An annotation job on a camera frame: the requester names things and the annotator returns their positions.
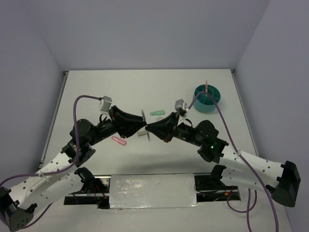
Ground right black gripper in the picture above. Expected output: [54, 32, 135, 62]
[145, 112, 203, 146]

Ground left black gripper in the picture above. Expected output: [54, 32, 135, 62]
[87, 105, 146, 146]

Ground grey slim pen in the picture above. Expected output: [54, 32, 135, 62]
[141, 109, 151, 142]

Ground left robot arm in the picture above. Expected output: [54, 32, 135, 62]
[0, 106, 146, 232]

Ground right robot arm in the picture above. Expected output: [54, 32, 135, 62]
[145, 113, 301, 207]

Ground pink correction tape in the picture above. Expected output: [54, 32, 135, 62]
[112, 136, 127, 146]

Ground grey eraser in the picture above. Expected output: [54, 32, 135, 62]
[137, 131, 147, 136]

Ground teal round organizer container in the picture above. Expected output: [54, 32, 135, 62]
[193, 85, 221, 113]

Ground silver foil tape sheet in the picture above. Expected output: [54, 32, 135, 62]
[109, 174, 198, 209]

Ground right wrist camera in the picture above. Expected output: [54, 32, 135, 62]
[174, 99, 189, 119]

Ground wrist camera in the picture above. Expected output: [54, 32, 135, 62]
[174, 99, 189, 119]
[98, 96, 112, 114]

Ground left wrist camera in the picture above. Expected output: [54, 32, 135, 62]
[98, 96, 112, 114]

